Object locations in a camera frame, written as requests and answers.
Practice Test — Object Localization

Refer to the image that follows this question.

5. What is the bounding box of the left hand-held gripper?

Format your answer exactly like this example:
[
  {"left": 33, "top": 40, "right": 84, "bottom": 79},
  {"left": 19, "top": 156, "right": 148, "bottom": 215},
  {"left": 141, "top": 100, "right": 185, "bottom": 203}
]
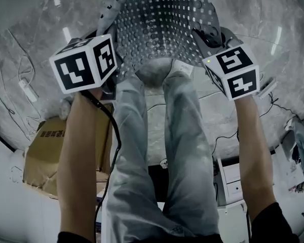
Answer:
[{"left": 49, "top": 23, "right": 124, "bottom": 103}]

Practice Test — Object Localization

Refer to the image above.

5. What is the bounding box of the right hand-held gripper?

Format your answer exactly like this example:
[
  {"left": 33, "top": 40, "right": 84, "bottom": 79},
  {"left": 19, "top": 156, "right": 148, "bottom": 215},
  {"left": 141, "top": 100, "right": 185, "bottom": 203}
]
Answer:
[{"left": 191, "top": 26, "right": 261, "bottom": 101}]

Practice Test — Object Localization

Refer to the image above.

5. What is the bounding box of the grey perforated bath mat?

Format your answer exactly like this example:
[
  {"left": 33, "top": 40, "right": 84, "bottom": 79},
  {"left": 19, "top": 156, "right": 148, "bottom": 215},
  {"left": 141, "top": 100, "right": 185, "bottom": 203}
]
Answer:
[{"left": 98, "top": 0, "right": 222, "bottom": 82}]

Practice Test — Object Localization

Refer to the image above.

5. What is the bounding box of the person's right forearm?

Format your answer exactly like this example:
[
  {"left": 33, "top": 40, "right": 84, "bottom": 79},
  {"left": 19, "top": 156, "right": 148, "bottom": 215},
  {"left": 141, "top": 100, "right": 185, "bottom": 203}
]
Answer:
[{"left": 233, "top": 95, "right": 278, "bottom": 222}]

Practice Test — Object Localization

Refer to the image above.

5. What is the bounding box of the person's left forearm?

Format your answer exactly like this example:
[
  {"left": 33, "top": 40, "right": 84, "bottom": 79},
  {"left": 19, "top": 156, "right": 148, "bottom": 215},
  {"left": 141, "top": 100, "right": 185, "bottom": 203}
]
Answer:
[{"left": 57, "top": 89, "right": 115, "bottom": 234}]

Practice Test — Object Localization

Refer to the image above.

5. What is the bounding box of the grey crumpled cloth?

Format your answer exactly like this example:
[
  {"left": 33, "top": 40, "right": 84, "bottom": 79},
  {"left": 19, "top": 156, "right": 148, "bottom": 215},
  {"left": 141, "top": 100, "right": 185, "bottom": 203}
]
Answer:
[{"left": 58, "top": 97, "right": 74, "bottom": 120}]

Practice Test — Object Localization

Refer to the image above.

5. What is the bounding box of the white power strip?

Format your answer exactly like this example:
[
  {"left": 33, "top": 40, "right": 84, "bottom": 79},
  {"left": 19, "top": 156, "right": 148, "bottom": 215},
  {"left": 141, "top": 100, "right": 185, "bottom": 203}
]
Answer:
[
  {"left": 258, "top": 78, "right": 279, "bottom": 99},
  {"left": 18, "top": 79, "right": 39, "bottom": 102}
]

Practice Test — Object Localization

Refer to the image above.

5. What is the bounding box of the brown cardboard box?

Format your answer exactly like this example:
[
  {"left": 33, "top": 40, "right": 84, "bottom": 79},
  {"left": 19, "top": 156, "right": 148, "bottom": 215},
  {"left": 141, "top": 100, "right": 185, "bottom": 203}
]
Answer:
[{"left": 22, "top": 117, "right": 112, "bottom": 197}]

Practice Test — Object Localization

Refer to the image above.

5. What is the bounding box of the white small cabinet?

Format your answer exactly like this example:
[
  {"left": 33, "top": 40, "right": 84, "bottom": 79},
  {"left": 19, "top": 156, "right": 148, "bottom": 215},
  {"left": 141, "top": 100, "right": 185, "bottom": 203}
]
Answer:
[{"left": 214, "top": 155, "right": 249, "bottom": 209}]

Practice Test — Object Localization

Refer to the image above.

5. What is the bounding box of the white power cable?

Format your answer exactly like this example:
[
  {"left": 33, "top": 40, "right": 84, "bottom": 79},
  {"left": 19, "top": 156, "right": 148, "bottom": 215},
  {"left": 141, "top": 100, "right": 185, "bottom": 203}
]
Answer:
[{"left": 0, "top": 38, "right": 43, "bottom": 141}]

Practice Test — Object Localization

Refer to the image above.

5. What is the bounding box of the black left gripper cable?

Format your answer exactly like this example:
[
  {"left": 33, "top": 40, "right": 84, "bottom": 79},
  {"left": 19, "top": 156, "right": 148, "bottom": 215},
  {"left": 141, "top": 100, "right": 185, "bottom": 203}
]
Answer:
[{"left": 80, "top": 90, "right": 123, "bottom": 243}]

